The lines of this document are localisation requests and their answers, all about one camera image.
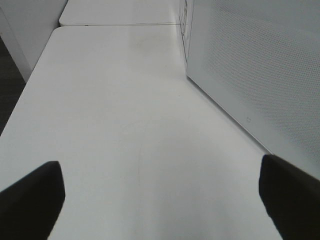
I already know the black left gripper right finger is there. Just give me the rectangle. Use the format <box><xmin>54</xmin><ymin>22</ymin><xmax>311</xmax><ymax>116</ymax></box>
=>
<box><xmin>258</xmin><ymin>154</ymin><xmax>320</xmax><ymax>240</ymax></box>

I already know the white microwave oven body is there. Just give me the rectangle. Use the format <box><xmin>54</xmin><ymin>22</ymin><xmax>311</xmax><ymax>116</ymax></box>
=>
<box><xmin>178</xmin><ymin>0</ymin><xmax>194</xmax><ymax>62</ymax></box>

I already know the white microwave door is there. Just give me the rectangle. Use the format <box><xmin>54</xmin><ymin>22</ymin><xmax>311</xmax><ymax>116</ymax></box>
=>
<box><xmin>186</xmin><ymin>0</ymin><xmax>320</xmax><ymax>178</ymax></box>

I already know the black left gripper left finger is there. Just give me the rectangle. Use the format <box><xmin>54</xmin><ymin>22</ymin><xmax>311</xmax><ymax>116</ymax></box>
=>
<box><xmin>0</xmin><ymin>161</ymin><xmax>66</xmax><ymax>240</ymax></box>

